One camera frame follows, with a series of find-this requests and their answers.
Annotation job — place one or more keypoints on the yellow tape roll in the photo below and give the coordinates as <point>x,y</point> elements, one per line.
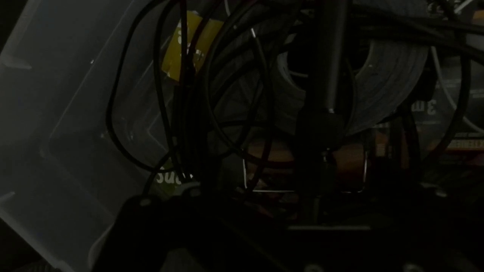
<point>200,39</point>

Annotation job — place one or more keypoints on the black rod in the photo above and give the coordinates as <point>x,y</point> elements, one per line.
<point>320,124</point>

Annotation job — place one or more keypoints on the clear plastic storage box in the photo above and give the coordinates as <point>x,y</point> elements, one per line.
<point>79,122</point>

